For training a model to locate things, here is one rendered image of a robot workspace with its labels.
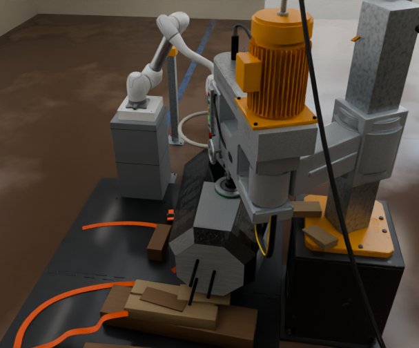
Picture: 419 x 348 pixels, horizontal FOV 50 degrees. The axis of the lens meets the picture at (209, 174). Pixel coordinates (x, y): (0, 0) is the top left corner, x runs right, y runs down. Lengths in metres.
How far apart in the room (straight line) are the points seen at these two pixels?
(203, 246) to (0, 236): 2.11
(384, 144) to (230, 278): 1.17
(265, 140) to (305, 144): 0.18
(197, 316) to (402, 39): 1.93
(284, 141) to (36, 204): 3.05
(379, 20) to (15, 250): 3.14
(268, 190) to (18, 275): 2.32
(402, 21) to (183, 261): 1.71
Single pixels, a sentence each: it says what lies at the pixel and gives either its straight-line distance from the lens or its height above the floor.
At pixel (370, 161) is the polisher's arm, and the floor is 1.32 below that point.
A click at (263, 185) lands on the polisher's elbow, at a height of 1.38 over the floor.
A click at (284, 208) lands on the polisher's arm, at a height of 1.23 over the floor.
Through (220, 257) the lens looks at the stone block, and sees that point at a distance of 2.64.
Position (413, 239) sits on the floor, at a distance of 4.10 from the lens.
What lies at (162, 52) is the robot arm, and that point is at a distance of 3.77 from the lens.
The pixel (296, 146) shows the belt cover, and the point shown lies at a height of 1.62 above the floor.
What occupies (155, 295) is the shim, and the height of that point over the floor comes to 0.26.
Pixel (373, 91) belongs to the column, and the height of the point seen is 1.68.
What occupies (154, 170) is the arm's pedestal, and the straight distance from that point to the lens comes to 3.99.
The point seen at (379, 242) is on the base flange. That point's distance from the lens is 2.76.
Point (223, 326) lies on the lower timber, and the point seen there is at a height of 0.15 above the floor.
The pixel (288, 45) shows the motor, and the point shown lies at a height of 2.02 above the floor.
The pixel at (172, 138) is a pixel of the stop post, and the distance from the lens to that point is 5.05.
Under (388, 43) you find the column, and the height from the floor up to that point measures 1.90.
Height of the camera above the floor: 2.56
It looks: 34 degrees down
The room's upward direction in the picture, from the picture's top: 1 degrees counter-clockwise
